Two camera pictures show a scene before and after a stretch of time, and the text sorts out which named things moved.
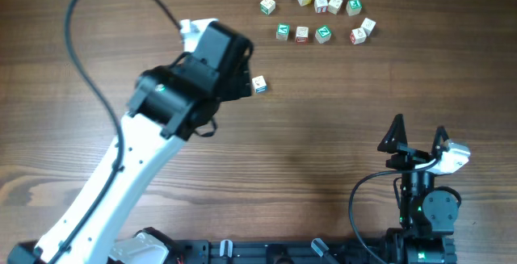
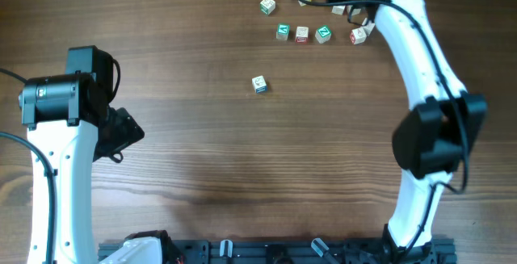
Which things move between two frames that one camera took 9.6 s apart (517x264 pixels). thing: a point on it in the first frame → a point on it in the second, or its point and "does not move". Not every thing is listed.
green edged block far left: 267,6 does not move
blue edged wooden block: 259,84 does not move
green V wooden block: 282,31 does not move
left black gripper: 238,85 → 125,131
